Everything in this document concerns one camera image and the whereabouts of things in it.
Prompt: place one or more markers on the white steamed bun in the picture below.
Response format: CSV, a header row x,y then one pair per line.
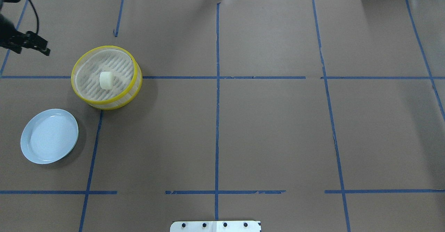
x,y
106,80

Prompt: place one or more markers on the yellow rimmed steamer basket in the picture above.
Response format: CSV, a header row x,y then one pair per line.
x,y
128,77

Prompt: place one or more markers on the white bracket with bolts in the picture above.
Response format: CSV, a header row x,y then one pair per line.
x,y
216,226

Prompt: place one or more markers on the brown paper table cover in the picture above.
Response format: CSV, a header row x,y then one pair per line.
x,y
305,115

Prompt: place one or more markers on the light blue plate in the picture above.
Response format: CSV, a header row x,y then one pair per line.
x,y
49,136

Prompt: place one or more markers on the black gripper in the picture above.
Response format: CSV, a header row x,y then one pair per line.
x,y
7,28

